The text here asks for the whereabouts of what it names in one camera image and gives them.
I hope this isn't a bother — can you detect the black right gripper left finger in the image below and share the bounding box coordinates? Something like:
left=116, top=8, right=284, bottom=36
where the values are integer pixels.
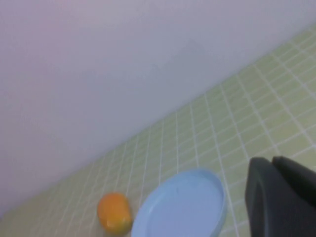
left=244, top=157, right=316, bottom=237

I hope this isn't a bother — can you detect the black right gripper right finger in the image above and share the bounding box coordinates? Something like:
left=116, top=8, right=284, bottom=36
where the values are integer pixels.
left=271, top=155, right=316, bottom=198

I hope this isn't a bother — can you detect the orange mango with green end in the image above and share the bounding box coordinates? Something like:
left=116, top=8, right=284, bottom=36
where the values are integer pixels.
left=97, top=192, right=133, bottom=234

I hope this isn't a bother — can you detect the light blue round plate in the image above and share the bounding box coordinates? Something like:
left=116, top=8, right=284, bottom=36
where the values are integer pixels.
left=130, top=167, right=228, bottom=237

